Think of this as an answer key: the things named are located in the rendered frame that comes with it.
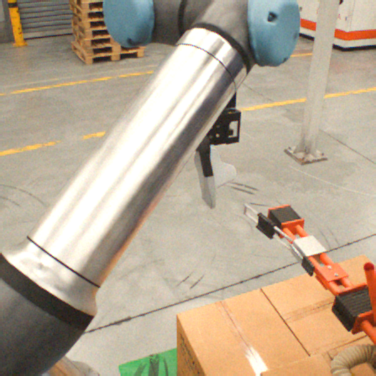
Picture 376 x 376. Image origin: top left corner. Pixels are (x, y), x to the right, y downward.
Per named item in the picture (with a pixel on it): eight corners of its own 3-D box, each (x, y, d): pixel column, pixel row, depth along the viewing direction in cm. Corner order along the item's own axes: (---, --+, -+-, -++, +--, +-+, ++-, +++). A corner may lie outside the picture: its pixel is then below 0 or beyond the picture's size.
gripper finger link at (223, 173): (247, 200, 64) (232, 142, 64) (212, 209, 62) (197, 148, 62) (237, 201, 67) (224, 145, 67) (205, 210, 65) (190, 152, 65)
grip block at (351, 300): (384, 323, 91) (392, 305, 88) (349, 336, 88) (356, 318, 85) (362, 298, 98) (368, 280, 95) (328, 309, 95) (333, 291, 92)
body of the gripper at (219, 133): (239, 147, 66) (244, 72, 60) (190, 157, 63) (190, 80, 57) (217, 128, 72) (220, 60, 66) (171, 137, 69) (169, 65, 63)
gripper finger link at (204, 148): (217, 174, 61) (203, 116, 62) (208, 176, 61) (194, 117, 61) (206, 178, 66) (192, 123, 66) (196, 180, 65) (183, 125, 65)
